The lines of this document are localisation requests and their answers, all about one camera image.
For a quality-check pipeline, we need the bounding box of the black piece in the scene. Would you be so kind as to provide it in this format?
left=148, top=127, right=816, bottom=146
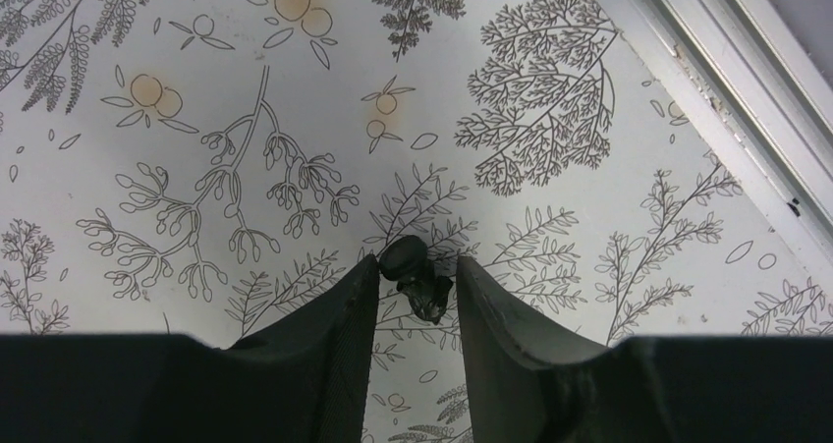
left=378, top=235, right=453, bottom=325

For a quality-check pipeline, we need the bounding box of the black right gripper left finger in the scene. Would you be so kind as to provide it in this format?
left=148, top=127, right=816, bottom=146
left=1, top=256, right=380, bottom=442

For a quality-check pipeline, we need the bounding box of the aluminium frame rail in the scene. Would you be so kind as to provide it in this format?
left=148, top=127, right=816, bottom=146
left=598, top=0, right=832, bottom=266

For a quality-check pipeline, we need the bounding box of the floral table cloth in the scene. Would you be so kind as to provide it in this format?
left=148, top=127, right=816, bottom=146
left=1, top=0, right=832, bottom=442

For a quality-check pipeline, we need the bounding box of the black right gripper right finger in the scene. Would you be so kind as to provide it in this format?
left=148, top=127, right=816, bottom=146
left=456, top=256, right=832, bottom=442

